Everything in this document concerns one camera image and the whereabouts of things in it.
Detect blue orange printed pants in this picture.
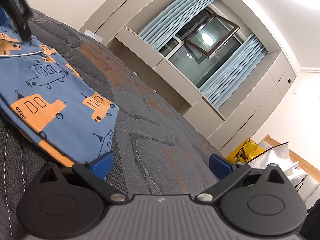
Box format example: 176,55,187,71
1,11,119,167

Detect yellow shopping bag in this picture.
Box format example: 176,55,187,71
225,138,265,164

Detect grey orange quilted mattress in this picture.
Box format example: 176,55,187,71
1,10,217,239

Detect white paper bag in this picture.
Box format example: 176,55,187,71
248,142,308,187

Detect right light blue curtain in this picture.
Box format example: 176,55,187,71
200,34,267,109

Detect light blue curtain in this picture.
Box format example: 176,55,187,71
200,34,267,109
138,0,215,51

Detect wooden padded headboard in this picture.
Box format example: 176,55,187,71
258,134,319,209

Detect brown framed open window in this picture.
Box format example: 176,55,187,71
159,8,242,88

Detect beige built-in wardrobe unit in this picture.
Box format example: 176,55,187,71
81,0,297,155

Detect left light blue curtain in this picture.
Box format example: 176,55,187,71
138,0,215,51

